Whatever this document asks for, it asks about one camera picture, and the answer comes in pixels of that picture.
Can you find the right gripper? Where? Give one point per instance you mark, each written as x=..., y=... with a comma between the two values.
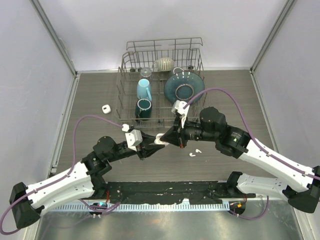
x=172, y=136

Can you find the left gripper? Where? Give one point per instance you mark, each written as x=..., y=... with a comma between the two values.
x=146, y=148

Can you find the oval white charging case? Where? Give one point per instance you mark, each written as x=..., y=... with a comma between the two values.
x=158, y=140

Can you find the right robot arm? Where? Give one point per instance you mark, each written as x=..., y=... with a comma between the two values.
x=293, y=182

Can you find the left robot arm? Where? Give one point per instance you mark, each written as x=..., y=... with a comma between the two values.
x=83, y=180

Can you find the small white charging case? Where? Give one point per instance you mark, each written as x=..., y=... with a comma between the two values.
x=106, y=109

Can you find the dark teal mug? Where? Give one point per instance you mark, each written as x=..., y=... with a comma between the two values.
x=143, y=109

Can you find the large teal plate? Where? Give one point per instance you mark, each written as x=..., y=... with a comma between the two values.
x=183, y=86

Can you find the light blue mug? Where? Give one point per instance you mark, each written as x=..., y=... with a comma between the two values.
x=143, y=89

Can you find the small white-rimmed bowl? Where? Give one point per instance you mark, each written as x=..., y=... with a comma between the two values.
x=177, y=70

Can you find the clear glass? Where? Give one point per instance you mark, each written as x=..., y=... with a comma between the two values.
x=145, y=72

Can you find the striped ceramic mug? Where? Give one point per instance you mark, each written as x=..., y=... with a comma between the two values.
x=164, y=64

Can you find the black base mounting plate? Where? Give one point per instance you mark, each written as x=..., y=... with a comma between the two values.
x=169, y=192

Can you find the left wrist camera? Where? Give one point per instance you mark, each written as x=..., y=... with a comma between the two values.
x=133, y=137

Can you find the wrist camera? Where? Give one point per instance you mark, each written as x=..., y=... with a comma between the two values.
x=181, y=108
x=133, y=137

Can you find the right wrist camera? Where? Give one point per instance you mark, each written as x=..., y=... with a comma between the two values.
x=181, y=108

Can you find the wire dish rack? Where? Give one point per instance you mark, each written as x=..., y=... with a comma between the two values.
x=141, y=54

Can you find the white slotted cable duct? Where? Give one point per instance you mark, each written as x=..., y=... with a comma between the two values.
x=185, y=206

